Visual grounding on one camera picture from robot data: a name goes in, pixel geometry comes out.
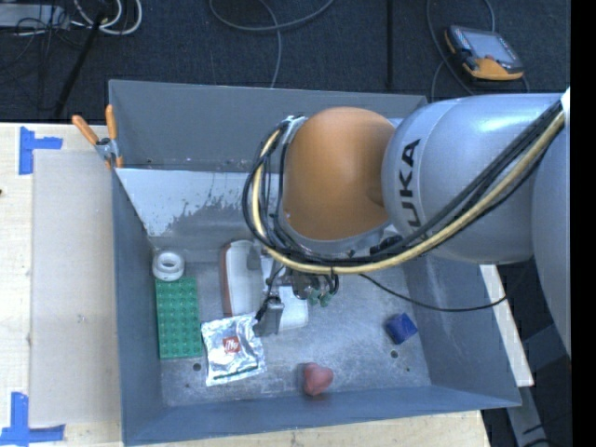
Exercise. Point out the green studded flat block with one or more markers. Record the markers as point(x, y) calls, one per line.
point(179, 319)

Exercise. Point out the blue block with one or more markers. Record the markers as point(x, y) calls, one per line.
point(401, 329)

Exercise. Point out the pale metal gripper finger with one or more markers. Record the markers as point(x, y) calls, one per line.
point(272, 318)

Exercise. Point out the red toy fruit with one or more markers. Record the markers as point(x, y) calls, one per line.
point(317, 379)

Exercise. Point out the silver foil packet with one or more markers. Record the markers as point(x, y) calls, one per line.
point(233, 349)

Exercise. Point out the pale flat board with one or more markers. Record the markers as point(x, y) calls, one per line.
point(70, 273)

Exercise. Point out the grey metal bin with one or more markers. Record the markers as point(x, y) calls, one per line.
point(354, 342)

